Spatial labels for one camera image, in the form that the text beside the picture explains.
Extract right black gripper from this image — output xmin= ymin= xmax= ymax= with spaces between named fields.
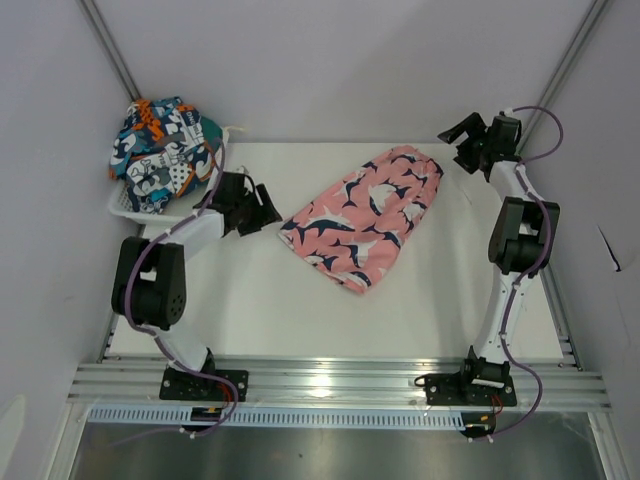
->
xmin=436 ymin=113 xmax=491 ymax=175

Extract pink shark print shorts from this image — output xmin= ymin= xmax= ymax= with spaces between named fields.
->
xmin=278 ymin=145 xmax=443 ymax=294

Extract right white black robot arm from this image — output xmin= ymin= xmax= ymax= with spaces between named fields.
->
xmin=438 ymin=112 xmax=560 ymax=404

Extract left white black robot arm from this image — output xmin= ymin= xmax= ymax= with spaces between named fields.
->
xmin=111 ymin=170 xmax=282 ymax=400

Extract blue patterned shorts pile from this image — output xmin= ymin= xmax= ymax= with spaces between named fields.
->
xmin=109 ymin=96 xmax=229 ymax=215

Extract white plastic basket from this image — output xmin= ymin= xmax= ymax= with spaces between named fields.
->
xmin=108 ymin=125 xmax=228 ymax=225

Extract right aluminium frame post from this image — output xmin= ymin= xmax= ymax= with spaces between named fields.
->
xmin=513 ymin=0 xmax=614 ymax=154

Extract aluminium frame post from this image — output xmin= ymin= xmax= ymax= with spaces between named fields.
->
xmin=77 ymin=0 xmax=141 ymax=101
xmin=513 ymin=0 xmax=614 ymax=154

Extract aluminium mounting rail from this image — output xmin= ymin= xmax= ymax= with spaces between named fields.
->
xmin=67 ymin=356 xmax=612 ymax=412

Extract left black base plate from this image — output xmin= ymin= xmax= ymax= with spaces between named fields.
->
xmin=159 ymin=368 xmax=249 ymax=403

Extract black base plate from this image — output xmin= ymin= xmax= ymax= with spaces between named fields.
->
xmin=414 ymin=373 xmax=517 ymax=407
xmin=159 ymin=368 xmax=249 ymax=403

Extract slotted white cable duct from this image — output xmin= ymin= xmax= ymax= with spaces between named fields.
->
xmin=87 ymin=404 xmax=465 ymax=431

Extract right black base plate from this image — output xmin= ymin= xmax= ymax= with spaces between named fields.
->
xmin=414 ymin=373 xmax=517 ymax=407

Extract left aluminium frame post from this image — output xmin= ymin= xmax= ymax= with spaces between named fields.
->
xmin=77 ymin=0 xmax=141 ymax=101

